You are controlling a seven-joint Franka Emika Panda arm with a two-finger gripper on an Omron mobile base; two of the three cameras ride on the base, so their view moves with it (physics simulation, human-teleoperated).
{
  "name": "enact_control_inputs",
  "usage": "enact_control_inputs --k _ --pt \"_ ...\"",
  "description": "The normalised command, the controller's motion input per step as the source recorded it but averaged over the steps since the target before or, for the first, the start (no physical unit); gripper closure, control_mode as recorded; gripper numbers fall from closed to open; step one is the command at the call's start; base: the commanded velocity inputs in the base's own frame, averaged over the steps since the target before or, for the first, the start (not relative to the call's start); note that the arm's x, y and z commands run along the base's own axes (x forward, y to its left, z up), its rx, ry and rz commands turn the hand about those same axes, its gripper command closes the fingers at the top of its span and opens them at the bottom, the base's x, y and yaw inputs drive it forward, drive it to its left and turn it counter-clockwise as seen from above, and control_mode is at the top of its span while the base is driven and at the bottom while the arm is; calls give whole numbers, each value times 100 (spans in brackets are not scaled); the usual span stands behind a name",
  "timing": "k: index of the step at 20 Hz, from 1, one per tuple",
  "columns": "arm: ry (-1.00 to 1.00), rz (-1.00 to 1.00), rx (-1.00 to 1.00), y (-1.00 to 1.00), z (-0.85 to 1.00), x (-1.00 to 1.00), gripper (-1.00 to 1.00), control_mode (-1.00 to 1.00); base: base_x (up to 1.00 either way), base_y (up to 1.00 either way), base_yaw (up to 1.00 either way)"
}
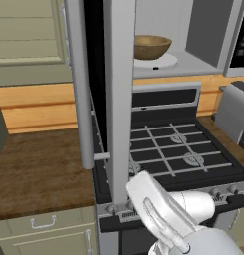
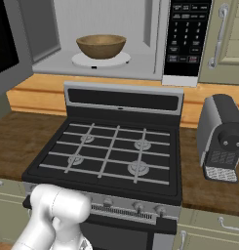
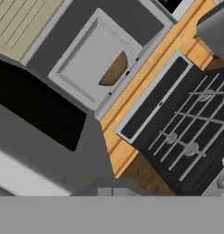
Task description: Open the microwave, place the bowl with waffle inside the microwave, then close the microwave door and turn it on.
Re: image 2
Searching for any beige base cupboard door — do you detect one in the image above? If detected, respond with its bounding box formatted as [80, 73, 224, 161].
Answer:
[177, 228, 239, 250]
[0, 196, 31, 244]

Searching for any white microwave oven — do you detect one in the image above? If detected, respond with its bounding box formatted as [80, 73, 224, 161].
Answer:
[17, 0, 215, 88]

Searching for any silver base cupboard handle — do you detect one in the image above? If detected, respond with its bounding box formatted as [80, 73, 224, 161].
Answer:
[179, 229, 188, 250]

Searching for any silver stove knob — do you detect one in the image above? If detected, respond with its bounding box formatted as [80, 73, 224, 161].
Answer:
[132, 200, 145, 213]
[155, 204, 168, 217]
[102, 196, 114, 208]

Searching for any beige drawer front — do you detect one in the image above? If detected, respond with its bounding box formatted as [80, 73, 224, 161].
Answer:
[0, 177, 29, 200]
[181, 207, 239, 246]

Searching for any beige wall cupboard door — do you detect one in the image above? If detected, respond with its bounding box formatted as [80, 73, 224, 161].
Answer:
[197, 0, 239, 87]

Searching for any black oven door handle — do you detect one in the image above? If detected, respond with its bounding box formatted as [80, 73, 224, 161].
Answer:
[21, 196, 178, 236]

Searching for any black glass microwave door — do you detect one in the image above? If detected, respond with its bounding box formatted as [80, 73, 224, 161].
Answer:
[0, 0, 35, 100]

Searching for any black and silver stove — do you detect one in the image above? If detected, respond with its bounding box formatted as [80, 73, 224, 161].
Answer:
[20, 80, 185, 250]

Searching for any grey and black coffee machine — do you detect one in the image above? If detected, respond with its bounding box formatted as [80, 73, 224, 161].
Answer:
[196, 93, 239, 185]

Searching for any silver wall cupboard handle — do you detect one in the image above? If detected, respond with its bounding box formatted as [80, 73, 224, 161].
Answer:
[207, 2, 230, 69]

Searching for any brown wooden bowl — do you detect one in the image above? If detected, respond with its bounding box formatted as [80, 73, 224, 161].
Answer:
[75, 34, 128, 61]

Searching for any white microwave turntable plate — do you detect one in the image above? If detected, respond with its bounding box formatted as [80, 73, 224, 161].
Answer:
[71, 51, 132, 69]

